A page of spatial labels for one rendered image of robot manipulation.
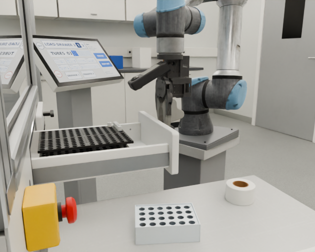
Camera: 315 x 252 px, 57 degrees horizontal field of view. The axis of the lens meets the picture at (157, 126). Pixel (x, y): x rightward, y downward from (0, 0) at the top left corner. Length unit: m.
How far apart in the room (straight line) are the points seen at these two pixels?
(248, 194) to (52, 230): 0.45
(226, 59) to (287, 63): 3.28
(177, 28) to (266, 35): 3.93
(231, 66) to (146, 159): 0.59
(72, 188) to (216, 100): 1.06
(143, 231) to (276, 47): 4.13
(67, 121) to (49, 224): 1.27
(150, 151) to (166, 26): 0.32
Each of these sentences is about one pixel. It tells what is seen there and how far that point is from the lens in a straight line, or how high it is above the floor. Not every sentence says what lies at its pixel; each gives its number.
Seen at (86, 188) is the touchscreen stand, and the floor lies 0.32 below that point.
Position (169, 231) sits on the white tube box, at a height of 0.79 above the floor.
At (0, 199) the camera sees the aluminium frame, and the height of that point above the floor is 0.98.
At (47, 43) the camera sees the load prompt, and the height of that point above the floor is 1.16.
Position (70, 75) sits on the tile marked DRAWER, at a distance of 1.53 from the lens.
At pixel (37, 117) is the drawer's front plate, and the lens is 0.95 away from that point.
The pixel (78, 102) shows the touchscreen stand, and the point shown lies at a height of 0.85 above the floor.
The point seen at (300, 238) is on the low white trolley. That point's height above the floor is 0.76.
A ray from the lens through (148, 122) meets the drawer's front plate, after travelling 0.86.
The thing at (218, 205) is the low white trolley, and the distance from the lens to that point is 0.73.
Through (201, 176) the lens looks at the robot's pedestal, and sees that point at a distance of 1.20.
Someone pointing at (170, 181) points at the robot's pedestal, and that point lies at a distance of 1.31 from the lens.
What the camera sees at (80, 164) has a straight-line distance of 0.68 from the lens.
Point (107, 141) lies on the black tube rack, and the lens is 0.74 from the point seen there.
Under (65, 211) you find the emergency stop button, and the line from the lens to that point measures 0.48.
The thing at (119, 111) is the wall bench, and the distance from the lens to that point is 3.96.
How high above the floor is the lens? 1.11
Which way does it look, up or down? 14 degrees down
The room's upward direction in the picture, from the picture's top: straight up
